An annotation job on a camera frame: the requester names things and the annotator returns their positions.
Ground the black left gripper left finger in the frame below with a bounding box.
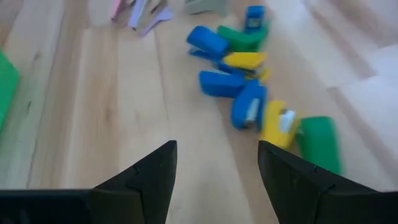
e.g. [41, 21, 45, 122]
[90, 140, 178, 224]

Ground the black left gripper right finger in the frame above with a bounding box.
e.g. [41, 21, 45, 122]
[258, 140, 379, 224]

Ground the green mini stapler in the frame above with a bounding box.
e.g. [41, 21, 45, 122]
[216, 21, 271, 53]
[294, 116, 343, 176]

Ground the yellow mini stapler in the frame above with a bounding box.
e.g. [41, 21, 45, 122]
[259, 100, 302, 150]
[222, 51, 271, 83]

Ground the blue mini stapler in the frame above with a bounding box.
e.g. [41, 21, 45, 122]
[244, 5, 266, 34]
[229, 79, 268, 132]
[185, 25, 230, 62]
[198, 62, 248, 99]

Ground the purple staple remover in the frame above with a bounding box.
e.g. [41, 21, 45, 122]
[127, 0, 174, 37]

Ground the grey staple remover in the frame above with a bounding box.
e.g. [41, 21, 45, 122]
[185, 0, 230, 17]

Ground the green plastic basket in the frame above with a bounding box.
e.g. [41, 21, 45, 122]
[0, 49, 21, 133]

